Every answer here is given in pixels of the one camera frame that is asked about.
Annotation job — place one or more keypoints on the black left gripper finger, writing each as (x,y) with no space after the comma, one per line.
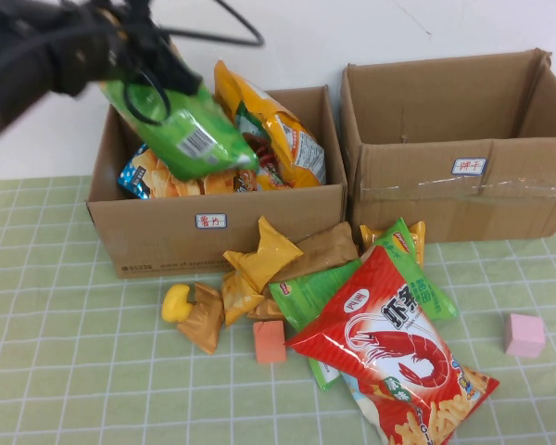
(178,69)

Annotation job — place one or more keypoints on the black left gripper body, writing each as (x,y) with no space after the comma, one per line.
(120,46)

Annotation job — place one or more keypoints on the large green chip bag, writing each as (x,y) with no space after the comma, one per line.
(199,139)

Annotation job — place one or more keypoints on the plain yellow snack packet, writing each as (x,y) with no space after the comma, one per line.
(264,259)

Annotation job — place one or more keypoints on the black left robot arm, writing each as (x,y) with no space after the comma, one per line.
(28,55)

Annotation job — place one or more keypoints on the long brown snack packet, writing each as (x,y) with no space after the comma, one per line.
(324,250)

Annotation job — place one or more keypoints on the yellow orange snack packet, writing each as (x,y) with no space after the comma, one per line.
(368,236)

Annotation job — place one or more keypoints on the small brown snack packet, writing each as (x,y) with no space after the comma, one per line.
(204,324)

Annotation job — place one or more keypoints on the white blue snack bag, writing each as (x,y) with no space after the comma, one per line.
(366,408)

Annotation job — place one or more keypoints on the blue polka dot chip bag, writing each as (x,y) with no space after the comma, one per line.
(139,178)

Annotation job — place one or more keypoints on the large yellow chip bag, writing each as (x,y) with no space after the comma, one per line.
(287,139)

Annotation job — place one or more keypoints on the printed brown cardboard box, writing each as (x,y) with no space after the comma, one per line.
(167,236)

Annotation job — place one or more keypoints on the yellow rubber duck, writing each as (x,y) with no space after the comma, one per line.
(176,306)

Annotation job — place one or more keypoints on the yellow cracker print packet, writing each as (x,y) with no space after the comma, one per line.
(238,301)

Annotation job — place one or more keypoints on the taped brown cardboard box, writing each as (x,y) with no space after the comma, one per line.
(421,208)

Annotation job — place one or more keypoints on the orange foam cube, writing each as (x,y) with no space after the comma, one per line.
(269,343)

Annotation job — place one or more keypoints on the green checkered tablecloth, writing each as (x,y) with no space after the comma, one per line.
(74,347)

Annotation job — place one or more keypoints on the red shrimp stick bag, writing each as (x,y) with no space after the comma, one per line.
(398,352)

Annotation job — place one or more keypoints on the pink foam cube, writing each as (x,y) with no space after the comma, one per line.
(523,336)

